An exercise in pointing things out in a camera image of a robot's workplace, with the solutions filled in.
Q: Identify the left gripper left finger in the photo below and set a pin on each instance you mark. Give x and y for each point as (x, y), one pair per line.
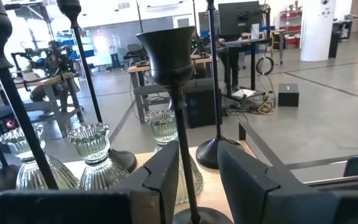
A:
(73, 208)

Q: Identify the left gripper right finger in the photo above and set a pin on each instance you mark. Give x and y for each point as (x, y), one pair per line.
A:
(291, 208)

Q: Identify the ribbed clear glass candle holder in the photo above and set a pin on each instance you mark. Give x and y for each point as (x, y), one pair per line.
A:
(89, 140)
(14, 141)
(162, 127)

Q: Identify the background black robot arm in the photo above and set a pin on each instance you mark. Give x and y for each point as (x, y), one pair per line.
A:
(197, 46)
(20, 56)

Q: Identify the computer tower pink light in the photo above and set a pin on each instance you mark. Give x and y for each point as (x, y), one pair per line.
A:
(9, 123)

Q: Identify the black box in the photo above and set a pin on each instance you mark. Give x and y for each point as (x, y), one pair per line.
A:
(288, 95)

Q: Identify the white paper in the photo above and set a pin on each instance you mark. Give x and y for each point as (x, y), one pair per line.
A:
(244, 93)

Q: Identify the wooden workbench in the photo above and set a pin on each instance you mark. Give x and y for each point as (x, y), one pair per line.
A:
(42, 81)
(138, 67)

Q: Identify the black computer tower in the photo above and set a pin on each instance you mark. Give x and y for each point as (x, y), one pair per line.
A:
(200, 105)

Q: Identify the grey metal bench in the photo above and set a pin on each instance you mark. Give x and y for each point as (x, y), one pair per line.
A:
(148, 90)

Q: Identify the person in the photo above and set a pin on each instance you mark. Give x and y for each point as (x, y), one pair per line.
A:
(53, 59)
(114, 57)

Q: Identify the black standing desk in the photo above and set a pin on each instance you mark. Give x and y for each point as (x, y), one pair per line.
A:
(244, 43)

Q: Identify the white pillar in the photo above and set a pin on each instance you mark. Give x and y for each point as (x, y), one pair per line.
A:
(317, 31)

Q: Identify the red storage shelf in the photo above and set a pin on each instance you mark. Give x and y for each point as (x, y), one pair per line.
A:
(292, 28)

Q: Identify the black monitor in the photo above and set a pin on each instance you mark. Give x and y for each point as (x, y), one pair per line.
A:
(239, 18)

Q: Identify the black metal table frame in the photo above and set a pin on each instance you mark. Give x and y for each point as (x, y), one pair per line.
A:
(346, 180)

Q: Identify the wooden shelf black frame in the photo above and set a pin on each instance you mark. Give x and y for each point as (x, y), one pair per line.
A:
(210, 186)

